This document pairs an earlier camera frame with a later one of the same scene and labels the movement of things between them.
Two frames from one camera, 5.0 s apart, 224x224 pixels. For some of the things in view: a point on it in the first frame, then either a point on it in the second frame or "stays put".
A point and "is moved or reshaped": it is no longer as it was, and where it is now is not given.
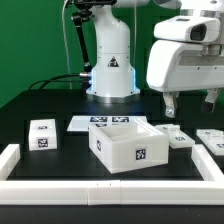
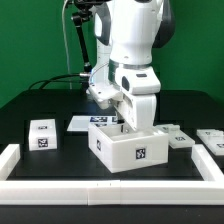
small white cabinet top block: (42, 135) stays put
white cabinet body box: (126, 146) stays put
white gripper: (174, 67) → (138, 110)
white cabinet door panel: (177, 139) is moved or reshaped
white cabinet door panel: (213, 138) stays put
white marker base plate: (83, 122) stays put
